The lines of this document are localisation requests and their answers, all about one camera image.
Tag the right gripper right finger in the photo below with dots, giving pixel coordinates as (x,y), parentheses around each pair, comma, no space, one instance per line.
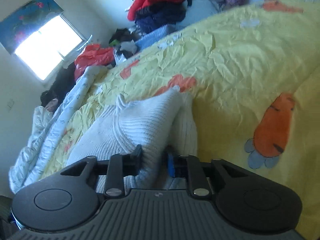
(245,200)

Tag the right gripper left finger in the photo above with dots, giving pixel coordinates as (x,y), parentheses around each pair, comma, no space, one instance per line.
(72,196)

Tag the white knit sweater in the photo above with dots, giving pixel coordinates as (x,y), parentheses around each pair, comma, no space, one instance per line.
(154,123)

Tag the pile of dark clothes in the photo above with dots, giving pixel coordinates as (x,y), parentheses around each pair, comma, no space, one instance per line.
(157,15)

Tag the white printed quilt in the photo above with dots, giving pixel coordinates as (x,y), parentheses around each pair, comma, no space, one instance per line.
(48,129)

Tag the yellow floral bedspread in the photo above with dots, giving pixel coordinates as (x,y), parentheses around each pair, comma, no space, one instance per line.
(235,64)

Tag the window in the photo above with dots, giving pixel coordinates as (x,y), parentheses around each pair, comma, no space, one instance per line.
(47,48)

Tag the red plastic bag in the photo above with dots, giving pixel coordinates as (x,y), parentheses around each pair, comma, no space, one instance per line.
(92,55)

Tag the blue floral window blind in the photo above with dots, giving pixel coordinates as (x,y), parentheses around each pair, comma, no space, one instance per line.
(26,20)

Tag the light blue knit garment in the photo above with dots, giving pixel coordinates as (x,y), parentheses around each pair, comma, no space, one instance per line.
(154,36)

